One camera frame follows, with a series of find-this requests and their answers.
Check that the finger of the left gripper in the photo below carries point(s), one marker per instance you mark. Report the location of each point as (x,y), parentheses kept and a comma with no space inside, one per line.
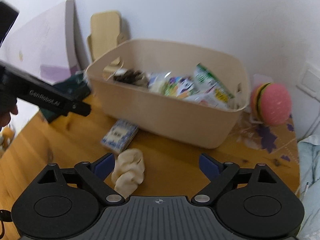
(80,108)

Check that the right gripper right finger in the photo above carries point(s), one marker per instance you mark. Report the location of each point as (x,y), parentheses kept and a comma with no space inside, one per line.
(222,178)

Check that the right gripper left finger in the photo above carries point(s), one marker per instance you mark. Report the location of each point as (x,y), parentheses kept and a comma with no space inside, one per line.
(90,177)

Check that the cream white scrunchie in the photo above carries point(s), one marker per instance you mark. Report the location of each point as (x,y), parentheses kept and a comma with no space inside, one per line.
(128,172)

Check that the white green snack bag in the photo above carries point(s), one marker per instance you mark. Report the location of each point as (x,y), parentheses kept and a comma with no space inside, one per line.
(210,91)

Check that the green pony snack bag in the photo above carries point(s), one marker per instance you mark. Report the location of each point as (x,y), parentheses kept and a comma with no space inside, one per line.
(179,87)

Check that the clear packet white contents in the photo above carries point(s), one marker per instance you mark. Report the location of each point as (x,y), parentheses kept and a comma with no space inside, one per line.
(157,81)

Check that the person's left hand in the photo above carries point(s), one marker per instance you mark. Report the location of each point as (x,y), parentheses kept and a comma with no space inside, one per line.
(6,116)

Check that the dark green tissue pack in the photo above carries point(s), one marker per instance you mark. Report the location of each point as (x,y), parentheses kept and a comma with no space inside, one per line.
(75,86)

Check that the blue white patterned box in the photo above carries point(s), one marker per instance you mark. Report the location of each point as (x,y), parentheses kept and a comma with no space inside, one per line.
(119,136)

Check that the purple white board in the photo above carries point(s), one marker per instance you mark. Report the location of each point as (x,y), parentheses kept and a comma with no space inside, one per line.
(44,47)

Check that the beige plastic storage bin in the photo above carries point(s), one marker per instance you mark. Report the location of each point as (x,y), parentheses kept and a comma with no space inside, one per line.
(180,120)

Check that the pink hamburger plush toy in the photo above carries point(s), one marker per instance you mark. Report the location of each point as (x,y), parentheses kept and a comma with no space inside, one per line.
(271,103)

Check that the light blue bedding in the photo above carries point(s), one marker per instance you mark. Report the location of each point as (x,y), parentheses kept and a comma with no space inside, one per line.
(308,150)

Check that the white wall switch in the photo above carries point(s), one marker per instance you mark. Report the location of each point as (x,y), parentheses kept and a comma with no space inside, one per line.
(309,81)

